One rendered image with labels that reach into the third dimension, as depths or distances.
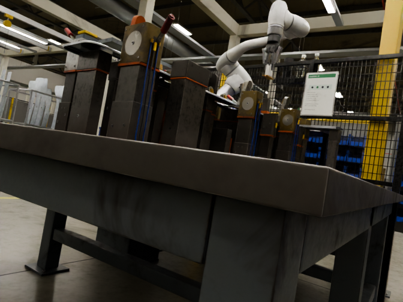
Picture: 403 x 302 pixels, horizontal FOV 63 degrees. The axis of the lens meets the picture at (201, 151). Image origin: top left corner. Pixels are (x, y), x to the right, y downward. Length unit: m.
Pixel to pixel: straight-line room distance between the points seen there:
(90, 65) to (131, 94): 0.21
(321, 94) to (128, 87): 1.69
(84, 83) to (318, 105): 1.70
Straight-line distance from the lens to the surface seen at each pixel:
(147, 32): 1.01
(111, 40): 1.56
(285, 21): 2.12
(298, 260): 0.39
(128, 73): 1.02
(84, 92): 1.14
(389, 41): 2.49
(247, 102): 1.50
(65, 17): 8.22
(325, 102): 2.42
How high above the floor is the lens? 0.69
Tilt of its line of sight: 2 degrees up
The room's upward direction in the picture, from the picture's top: 9 degrees clockwise
